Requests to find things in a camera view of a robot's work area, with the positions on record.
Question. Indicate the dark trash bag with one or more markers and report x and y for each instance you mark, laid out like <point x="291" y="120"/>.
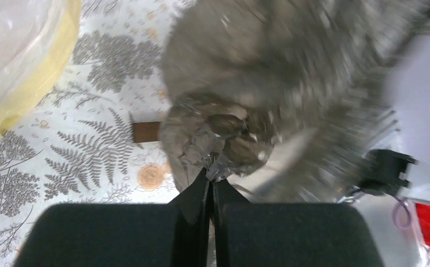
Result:
<point x="245" y="76"/>

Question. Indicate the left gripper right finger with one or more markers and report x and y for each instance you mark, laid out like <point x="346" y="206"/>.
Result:
<point x="304" y="234"/>

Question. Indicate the small brown wooden block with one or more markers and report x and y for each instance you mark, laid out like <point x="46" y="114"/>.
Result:
<point x="143" y="132"/>

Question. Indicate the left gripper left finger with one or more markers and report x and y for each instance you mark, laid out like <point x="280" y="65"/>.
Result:
<point x="172" y="234"/>

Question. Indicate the translucent white plastic bag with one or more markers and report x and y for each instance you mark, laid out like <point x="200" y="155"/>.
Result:
<point x="36" y="42"/>

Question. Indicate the floral patterned table mat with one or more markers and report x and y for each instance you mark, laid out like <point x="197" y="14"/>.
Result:
<point x="76" y="144"/>

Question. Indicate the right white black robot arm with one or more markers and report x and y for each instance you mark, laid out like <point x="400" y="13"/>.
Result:
<point x="392" y="173"/>

